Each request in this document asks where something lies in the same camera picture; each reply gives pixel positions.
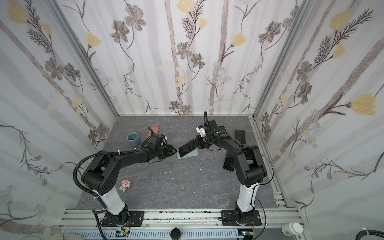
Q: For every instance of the black phone case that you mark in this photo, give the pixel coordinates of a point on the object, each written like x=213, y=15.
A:
x=240, y=136

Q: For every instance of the teal ceramic cup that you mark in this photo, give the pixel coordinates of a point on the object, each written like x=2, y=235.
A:
x=134, y=139

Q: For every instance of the light blue case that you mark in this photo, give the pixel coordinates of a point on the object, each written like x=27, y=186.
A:
x=192, y=154

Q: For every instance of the black knob on rail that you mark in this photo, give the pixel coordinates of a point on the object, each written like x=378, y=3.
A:
x=176, y=234

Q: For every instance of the black phone blue edge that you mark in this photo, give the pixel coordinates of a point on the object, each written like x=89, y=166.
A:
x=229, y=163

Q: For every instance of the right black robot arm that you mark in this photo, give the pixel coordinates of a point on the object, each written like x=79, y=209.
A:
x=248, y=164

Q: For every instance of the small pink figurine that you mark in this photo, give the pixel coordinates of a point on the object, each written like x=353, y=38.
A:
x=125, y=184

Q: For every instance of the black phone purple edge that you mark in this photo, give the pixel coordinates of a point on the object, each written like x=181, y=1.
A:
x=187, y=148

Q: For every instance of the white round cap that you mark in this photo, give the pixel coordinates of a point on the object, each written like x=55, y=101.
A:
x=292, y=229

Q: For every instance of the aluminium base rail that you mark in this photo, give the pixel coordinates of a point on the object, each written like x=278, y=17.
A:
x=204, y=224

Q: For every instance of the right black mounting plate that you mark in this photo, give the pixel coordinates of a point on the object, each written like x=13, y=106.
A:
x=237, y=218

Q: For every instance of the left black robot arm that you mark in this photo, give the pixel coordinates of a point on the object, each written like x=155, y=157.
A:
x=98, y=173

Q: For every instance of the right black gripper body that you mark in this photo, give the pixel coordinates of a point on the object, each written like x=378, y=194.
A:
x=194, y=144

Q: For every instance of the pink phone case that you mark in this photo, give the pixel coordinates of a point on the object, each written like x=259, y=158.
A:
x=153, y=130

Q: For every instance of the black mounting plate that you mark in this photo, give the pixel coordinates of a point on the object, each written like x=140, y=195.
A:
x=136, y=218
x=237, y=218

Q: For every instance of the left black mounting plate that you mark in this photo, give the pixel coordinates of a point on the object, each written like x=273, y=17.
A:
x=136, y=218

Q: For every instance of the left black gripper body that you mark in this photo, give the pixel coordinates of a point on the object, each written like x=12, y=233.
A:
x=163, y=152

